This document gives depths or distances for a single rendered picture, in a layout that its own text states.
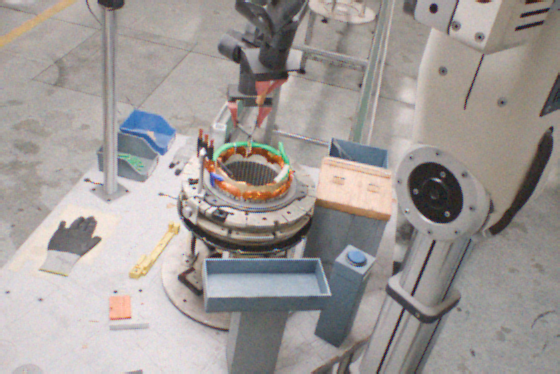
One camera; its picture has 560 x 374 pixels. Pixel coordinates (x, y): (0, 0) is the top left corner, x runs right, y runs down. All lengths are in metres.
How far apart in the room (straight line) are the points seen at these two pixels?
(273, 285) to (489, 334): 1.76
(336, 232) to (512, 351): 1.52
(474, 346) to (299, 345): 1.43
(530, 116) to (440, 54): 0.14
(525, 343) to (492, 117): 2.22
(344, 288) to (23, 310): 0.75
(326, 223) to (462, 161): 0.70
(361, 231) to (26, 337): 0.82
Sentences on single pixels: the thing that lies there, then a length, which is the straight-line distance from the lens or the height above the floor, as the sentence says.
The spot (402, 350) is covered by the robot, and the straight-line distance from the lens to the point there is 1.18.
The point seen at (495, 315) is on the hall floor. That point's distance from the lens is 3.00.
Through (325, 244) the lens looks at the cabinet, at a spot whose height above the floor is 0.92.
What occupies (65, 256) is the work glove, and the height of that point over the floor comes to 0.79.
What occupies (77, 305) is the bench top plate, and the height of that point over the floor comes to 0.78.
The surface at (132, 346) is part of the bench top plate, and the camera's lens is 1.45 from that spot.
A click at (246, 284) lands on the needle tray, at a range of 1.26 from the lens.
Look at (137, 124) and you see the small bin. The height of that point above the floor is 0.80.
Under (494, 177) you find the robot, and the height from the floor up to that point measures 1.50.
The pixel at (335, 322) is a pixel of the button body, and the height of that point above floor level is 0.86.
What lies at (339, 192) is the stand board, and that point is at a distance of 1.50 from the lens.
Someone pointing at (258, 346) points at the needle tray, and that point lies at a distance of 1.33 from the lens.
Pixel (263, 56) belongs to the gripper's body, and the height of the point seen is 1.44.
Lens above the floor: 1.91
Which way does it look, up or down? 36 degrees down
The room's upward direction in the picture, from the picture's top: 11 degrees clockwise
